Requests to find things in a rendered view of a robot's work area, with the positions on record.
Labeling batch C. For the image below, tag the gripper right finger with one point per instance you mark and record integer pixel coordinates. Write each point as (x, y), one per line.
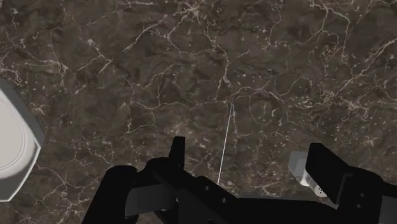
(341, 180)

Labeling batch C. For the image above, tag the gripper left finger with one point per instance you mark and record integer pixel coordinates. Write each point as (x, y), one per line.
(161, 186)

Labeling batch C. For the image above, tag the small grey white object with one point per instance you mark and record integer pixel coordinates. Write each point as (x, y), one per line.
(299, 169)

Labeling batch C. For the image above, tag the white bowl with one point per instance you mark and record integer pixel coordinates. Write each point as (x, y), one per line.
(15, 142)

